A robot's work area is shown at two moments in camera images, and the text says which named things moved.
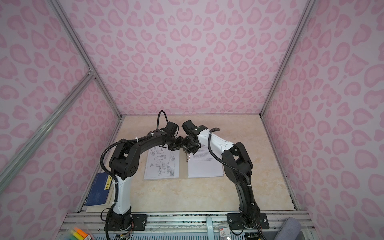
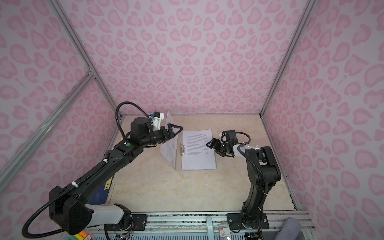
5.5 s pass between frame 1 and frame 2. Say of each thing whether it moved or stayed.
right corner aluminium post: stayed
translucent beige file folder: moved
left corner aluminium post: stayed
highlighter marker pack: stayed
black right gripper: moved
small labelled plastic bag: stayed
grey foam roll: stayed
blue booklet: stayed
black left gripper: moved
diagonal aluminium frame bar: stayed
